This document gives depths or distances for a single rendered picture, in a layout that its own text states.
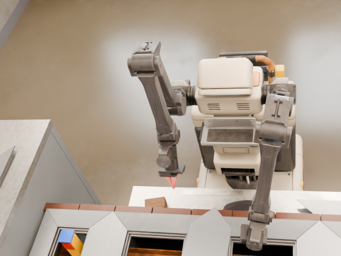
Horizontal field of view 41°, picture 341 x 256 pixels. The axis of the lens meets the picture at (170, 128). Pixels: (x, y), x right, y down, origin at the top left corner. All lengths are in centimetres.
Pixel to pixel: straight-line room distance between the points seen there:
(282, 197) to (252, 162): 21
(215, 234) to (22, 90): 281
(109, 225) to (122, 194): 114
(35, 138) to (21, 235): 46
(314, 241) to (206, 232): 43
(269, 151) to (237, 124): 55
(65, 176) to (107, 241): 56
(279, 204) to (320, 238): 34
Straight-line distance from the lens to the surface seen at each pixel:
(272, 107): 145
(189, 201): 226
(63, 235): 211
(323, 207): 216
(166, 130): 177
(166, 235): 202
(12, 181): 219
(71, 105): 397
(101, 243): 207
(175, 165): 187
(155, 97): 164
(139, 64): 154
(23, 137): 233
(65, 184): 250
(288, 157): 265
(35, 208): 225
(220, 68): 180
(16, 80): 450
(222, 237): 195
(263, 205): 164
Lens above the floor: 258
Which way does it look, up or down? 48 degrees down
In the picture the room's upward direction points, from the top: 18 degrees counter-clockwise
